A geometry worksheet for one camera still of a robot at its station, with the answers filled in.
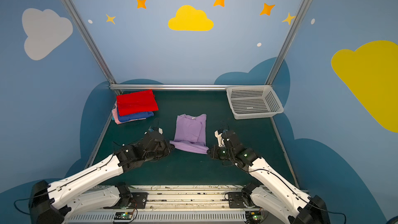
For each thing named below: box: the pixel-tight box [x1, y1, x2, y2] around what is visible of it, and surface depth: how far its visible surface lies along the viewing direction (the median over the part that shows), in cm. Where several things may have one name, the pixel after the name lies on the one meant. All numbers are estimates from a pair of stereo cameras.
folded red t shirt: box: [116, 89, 159, 117], surface depth 110 cm
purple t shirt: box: [169, 113, 210, 155], surface depth 100 cm
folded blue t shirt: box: [116, 107, 155, 123], surface depth 104 cm
